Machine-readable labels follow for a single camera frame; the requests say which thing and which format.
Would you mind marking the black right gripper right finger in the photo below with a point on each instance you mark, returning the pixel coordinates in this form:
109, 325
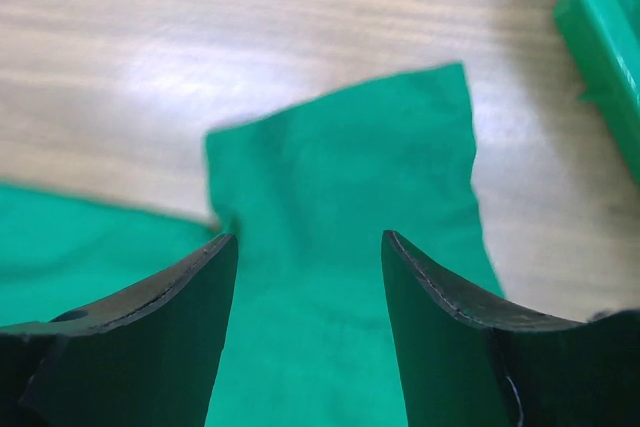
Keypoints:
468, 357

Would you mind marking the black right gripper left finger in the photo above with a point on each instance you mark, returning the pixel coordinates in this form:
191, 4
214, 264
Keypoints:
147, 355

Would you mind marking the green t shirt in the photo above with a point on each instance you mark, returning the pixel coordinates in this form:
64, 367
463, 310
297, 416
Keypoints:
308, 193

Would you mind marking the green plastic bin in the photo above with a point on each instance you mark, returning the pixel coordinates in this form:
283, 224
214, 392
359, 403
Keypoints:
602, 36

